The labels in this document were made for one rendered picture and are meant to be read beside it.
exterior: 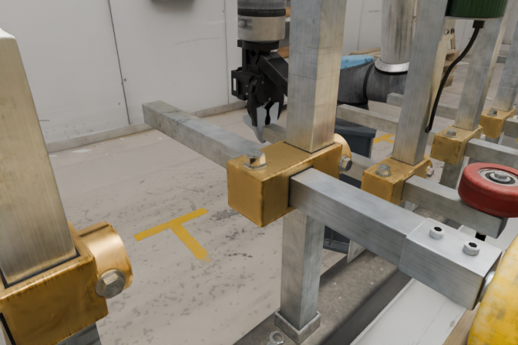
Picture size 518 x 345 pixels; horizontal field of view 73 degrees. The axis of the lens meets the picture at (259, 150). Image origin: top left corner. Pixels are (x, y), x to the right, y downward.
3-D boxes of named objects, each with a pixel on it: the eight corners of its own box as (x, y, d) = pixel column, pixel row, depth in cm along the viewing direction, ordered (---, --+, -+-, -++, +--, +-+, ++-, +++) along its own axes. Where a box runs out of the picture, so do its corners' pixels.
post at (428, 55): (373, 262, 65) (425, -28, 45) (383, 253, 67) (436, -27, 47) (391, 272, 62) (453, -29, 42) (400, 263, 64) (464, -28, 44)
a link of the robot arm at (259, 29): (295, 15, 65) (256, 18, 59) (294, 42, 67) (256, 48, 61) (263, 11, 71) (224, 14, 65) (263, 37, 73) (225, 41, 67)
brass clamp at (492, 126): (470, 132, 86) (475, 113, 84) (489, 120, 94) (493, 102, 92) (498, 140, 82) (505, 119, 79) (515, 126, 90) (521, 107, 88)
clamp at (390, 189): (358, 199, 54) (362, 170, 52) (401, 172, 62) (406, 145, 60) (391, 215, 50) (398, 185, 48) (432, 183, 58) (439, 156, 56)
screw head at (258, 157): (238, 164, 32) (238, 152, 31) (256, 157, 33) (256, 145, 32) (253, 172, 30) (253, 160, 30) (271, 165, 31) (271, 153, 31)
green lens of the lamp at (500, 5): (440, 15, 43) (444, -5, 43) (459, 13, 47) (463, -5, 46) (494, 18, 39) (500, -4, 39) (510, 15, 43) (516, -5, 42)
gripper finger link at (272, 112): (259, 132, 80) (260, 93, 76) (277, 140, 76) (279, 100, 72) (249, 135, 79) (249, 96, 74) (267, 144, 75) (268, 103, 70)
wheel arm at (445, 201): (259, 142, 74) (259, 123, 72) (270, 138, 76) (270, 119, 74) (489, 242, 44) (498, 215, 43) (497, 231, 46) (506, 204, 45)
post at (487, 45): (434, 201, 79) (494, -39, 59) (441, 195, 81) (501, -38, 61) (450, 208, 77) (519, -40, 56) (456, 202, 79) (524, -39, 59)
